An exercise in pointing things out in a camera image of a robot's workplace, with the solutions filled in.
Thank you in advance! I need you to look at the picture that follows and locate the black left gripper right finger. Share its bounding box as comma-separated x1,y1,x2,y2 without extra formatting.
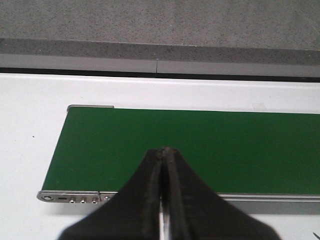
162,147,280,240

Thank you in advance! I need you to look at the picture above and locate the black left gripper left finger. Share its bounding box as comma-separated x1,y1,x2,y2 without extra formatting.
59,149,162,240

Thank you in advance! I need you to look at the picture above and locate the green conveyor belt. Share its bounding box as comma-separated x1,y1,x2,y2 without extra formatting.
41,107,320,195

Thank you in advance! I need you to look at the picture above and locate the grey stone counter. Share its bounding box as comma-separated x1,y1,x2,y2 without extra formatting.
0,0,320,82

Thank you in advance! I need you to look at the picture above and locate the aluminium conveyor frame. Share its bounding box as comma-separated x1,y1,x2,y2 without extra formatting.
36,104,320,215

